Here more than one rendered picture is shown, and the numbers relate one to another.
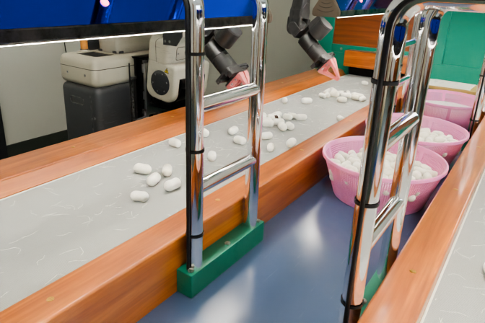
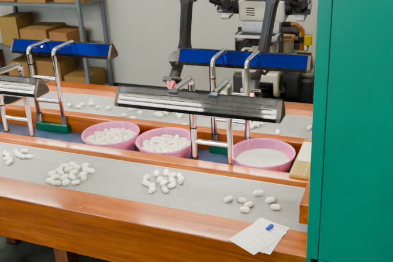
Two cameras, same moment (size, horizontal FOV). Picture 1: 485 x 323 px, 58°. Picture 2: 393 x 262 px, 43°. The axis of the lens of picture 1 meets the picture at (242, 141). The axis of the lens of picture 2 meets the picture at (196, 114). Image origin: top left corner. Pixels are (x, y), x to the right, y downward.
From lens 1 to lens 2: 268 cm
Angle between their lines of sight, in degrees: 73
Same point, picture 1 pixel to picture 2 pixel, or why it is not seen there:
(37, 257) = not seen: hidden behind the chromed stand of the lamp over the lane
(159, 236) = not seen: hidden behind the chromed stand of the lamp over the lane
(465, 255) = (36, 150)
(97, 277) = (20, 108)
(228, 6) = (86, 51)
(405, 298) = (7, 136)
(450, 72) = not seen: hidden behind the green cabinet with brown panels
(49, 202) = (66, 97)
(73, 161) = (91, 91)
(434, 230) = (42, 140)
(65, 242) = (44, 104)
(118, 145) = (109, 92)
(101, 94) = (235, 76)
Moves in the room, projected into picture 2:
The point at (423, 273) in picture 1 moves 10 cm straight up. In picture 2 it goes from (18, 138) to (14, 118)
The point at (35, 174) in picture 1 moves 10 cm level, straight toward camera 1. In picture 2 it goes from (79, 90) to (64, 94)
